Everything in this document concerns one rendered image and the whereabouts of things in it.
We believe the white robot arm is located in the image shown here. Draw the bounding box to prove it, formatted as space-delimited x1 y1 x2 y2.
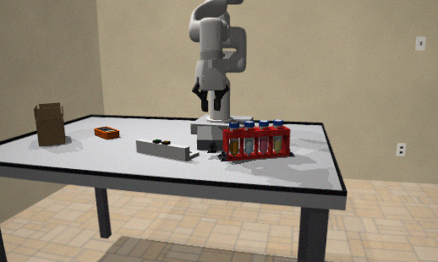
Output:
189 0 246 123

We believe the blue screw cap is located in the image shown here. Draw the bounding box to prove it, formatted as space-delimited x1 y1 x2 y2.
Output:
244 121 255 127
273 119 283 125
229 122 239 128
259 120 269 126

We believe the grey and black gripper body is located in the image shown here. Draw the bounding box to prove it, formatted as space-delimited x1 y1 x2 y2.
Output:
194 59 227 91

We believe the red tube rack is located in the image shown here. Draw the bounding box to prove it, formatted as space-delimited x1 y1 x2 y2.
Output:
223 125 290 161

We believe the brown cardboard box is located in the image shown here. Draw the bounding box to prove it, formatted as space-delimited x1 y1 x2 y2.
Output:
34 102 65 146

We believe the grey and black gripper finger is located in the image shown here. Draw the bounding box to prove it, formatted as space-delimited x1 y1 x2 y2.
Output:
192 79 208 112
214 84 229 111

